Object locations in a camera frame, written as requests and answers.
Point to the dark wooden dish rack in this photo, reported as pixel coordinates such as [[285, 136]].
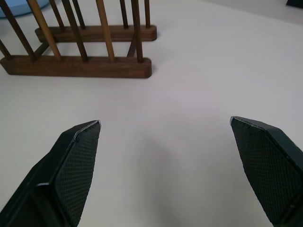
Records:
[[71, 68]]

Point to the light blue plate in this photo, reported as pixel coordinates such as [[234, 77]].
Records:
[[21, 7]]

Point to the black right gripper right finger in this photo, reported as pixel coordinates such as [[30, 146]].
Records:
[[267, 165]]

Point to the black button box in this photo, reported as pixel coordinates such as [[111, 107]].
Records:
[[296, 2]]

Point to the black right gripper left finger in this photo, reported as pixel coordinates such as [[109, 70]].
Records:
[[71, 170]]

